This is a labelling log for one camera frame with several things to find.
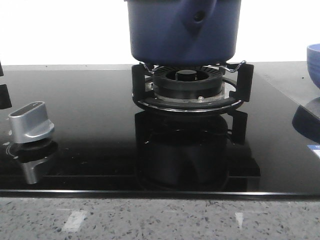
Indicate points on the light blue bowl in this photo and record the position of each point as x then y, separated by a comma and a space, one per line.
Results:
313, 63

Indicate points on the blue cooking pot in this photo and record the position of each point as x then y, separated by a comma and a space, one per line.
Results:
182, 33

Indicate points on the black pot support grate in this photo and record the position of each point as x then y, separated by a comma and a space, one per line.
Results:
235, 90

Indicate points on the black gas burner head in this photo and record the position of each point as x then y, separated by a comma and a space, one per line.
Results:
187, 82

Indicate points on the black glass cooktop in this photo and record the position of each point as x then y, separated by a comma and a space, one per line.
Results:
103, 145

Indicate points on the silver stove knob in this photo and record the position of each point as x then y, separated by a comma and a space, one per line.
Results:
31, 123

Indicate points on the black left burner grate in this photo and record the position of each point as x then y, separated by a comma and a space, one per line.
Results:
5, 101

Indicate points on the blue label sticker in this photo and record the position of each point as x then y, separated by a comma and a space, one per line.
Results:
315, 149

